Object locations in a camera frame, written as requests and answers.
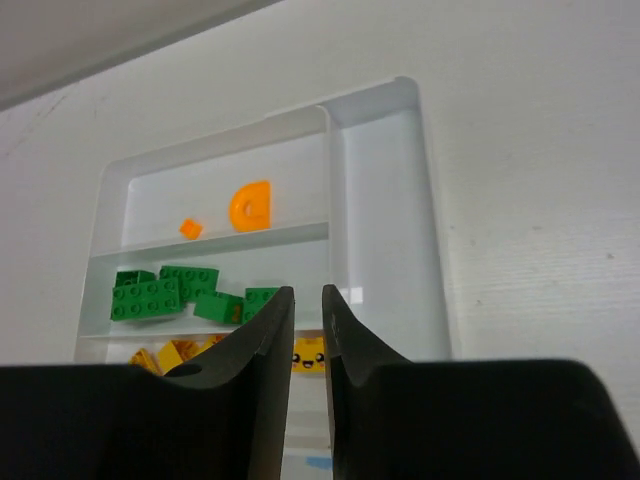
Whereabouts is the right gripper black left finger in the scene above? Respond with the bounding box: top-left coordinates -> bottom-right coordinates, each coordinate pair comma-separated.
1,287 -> 295,479

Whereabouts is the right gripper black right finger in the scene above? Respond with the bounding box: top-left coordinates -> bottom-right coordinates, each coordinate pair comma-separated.
322,284 -> 639,479

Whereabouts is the yellow 2x3 lego brick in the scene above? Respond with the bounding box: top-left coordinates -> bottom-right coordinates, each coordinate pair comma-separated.
157,334 -> 225,374

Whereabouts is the yellow lego brick with face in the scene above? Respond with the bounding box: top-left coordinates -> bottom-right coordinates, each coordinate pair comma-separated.
292,337 -> 325,374

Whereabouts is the green square lego brick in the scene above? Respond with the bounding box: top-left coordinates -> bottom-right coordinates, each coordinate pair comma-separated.
242,287 -> 279,324

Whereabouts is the green L-shaped lego brick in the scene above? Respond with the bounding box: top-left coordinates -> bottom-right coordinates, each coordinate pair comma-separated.
111,278 -> 184,322

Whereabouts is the green 2x4 lego brick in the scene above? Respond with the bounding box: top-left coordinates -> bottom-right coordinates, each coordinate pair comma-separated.
159,265 -> 219,303

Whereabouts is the small orange round lego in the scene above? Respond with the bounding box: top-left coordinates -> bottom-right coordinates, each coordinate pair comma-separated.
179,218 -> 203,241

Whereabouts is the orange lego ring piece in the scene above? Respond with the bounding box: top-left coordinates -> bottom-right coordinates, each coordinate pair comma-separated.
228,180 -> 273,233

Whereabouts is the light blue lego row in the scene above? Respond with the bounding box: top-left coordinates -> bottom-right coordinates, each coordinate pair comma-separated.
305,456 -> 333,471

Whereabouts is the small green square lego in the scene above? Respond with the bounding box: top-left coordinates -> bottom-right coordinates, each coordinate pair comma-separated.
194,292 -> 243,325

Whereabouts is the white divided plastic tray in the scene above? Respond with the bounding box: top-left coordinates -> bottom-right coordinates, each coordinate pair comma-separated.
74,77 -> 452,363

